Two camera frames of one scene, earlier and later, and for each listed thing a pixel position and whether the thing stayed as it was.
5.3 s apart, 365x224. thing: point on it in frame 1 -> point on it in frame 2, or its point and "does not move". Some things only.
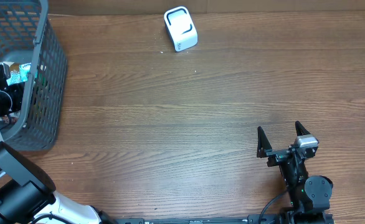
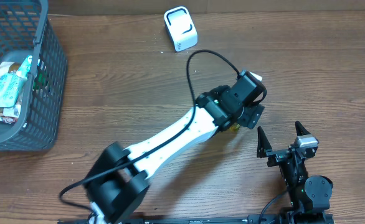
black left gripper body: x=11 y=99 -> x=250 y=117
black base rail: x=250 y=219 does not move
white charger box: x=180 y=28 does not move
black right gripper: x=283 y=154 does not move
